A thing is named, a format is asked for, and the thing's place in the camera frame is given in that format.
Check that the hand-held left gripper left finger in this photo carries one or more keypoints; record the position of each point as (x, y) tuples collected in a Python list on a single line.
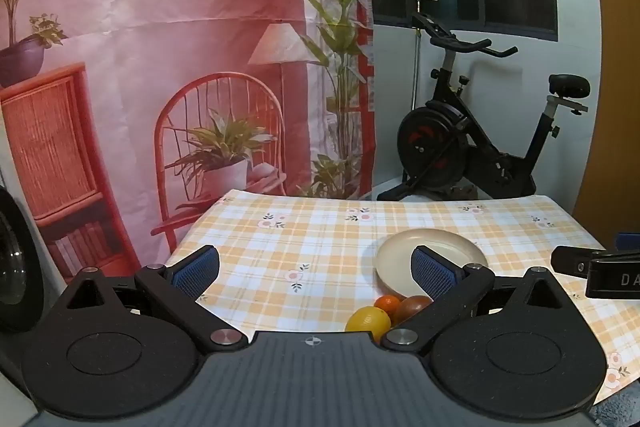
[(195, 269)]

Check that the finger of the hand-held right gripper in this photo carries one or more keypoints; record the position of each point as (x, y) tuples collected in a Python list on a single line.
[(572, 263), (629, 241)]

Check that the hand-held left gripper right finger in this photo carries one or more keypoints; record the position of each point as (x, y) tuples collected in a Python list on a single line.
[(435, 274)]

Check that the beige round plate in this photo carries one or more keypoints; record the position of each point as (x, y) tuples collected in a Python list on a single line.
[(400, 257)]

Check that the brown kiwi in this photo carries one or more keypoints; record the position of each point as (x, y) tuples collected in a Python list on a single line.
[(410, 307)]

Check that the small tangerine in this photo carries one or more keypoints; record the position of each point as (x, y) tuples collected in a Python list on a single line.
[(386, 303)]

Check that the yellow lemon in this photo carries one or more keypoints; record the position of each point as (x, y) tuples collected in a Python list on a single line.
[(367, 321)]

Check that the orange checked floral tablecloth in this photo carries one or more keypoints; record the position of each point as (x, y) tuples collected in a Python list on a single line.
[(300, 237)]

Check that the brown wooden door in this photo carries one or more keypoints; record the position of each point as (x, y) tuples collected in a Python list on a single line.
[(610, 132)]

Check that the black exercise bike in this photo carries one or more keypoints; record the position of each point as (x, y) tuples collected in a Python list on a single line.
[(435, 142)]

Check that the black round appliance door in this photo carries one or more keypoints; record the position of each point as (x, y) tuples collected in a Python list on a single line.
[(20, 267)]

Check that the thin metal pole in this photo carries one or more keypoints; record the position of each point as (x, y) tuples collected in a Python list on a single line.
[(416, 67)]

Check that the pink printed wall backdrop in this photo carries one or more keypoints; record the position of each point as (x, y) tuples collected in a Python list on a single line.
[(175, 32)]

